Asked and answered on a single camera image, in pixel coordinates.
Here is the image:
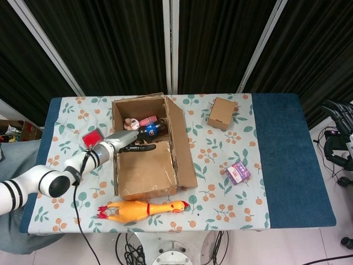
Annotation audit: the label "large brown cardboard box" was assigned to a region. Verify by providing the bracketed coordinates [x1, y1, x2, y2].
[111, 92, 199, 202]

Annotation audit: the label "pink cylindrical toy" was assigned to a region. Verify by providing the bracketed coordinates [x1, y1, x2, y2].
[139, 115, 158, 128]

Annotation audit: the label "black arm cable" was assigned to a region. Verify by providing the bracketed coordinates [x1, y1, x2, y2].
[72, 149, 101, 265]

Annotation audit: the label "small closed cardboard box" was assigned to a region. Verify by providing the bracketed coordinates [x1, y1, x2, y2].
[207, 97, 239, 131]

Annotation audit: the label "black pleated curtain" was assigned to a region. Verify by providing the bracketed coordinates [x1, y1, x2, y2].
[0, 0, 353, 130]

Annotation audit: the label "white slanted frame post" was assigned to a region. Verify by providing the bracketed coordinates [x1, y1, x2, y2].
[236, 0, 289, 95]
[7, 0, 85, 97]

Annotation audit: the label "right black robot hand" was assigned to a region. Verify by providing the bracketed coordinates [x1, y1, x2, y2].
[320, 99, 353, 167]

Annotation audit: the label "purple and white carton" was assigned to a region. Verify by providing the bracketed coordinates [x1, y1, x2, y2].
[224, 161, 252, 187]

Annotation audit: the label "black coiled floor cables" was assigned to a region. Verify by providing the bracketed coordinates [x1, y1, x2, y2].
[114, 231, 151, 265]

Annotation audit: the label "thin black floor cable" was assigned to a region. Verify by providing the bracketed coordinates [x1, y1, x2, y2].
[311, 125, 353, 189]

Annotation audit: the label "white upright frame post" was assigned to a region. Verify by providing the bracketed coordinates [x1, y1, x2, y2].
[162, 0, 180, 95]

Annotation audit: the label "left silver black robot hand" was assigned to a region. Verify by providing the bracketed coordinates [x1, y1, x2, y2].
[106, 129, 157, 154]

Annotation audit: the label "yellow rubber chicken toy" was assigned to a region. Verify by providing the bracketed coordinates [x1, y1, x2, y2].
[97, 200, 190, 224]

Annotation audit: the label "pink pig toy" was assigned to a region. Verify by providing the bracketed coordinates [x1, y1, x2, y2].
[123, 118, 140, 131]

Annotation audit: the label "floral print tablecloth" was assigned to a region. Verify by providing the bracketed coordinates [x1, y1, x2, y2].
[27, 93, 272, 234]

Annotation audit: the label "red square flat box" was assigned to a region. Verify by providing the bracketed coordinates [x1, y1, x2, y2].
[82, 128, 105, 149]

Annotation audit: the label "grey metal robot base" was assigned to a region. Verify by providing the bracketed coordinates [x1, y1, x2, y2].
[151, 239, 193, 265]

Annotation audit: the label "dark blue table cover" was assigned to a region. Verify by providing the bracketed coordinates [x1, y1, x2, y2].
[19, 93, 337, 234]

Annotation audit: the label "dark cola bottle blue label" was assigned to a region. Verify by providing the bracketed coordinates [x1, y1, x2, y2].
[137, 120, 168, 142]

